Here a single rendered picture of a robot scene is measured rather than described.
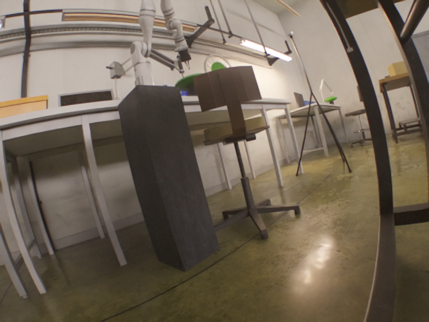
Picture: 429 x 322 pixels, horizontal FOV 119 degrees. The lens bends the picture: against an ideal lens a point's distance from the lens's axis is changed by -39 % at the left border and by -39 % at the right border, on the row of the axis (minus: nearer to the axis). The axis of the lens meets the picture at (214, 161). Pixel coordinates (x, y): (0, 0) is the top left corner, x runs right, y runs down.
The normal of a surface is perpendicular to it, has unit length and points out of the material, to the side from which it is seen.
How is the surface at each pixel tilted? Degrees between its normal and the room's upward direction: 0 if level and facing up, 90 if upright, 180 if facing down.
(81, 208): 90
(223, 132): 90
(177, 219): 90
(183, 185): 90
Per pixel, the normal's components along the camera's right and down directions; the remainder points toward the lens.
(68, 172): 0.63, -0.14
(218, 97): -0.07, 0.04
